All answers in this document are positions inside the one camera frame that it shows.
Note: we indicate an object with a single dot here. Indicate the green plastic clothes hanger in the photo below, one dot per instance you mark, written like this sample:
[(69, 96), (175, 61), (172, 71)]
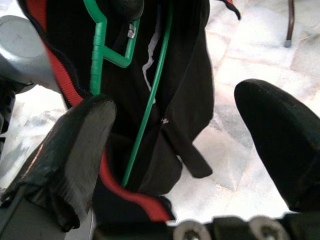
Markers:
[(97, 62)]

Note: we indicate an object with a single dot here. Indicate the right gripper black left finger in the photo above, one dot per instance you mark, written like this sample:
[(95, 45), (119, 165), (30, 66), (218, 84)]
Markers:
[(70, 155)]

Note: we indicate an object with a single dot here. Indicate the black jersey with red trim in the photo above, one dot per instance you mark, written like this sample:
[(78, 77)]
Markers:
[(180, 75)]

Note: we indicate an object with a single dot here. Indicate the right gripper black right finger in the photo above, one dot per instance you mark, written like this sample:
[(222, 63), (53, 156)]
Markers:
[(287, 145)]

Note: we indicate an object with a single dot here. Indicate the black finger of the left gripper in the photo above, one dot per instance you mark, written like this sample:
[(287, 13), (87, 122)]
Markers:
[(131, 8)]

